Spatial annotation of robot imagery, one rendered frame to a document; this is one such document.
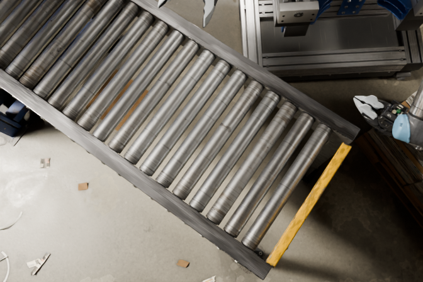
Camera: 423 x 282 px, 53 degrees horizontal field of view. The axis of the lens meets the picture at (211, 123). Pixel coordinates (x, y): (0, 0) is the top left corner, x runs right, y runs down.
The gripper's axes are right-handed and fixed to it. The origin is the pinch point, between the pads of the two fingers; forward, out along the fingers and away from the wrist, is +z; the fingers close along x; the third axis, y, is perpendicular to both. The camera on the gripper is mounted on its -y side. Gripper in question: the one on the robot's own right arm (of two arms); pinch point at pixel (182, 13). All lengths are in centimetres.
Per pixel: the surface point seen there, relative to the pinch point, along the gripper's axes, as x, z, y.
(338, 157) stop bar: -55, 6, 34
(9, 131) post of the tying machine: 77, 39, 128
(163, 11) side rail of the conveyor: 15, -19, 46
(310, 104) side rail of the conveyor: -42, -7, 38
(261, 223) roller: -42, 34, 38
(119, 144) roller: 8, 29, 45
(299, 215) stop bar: -51, 27, 35
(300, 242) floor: -77, 30, 114
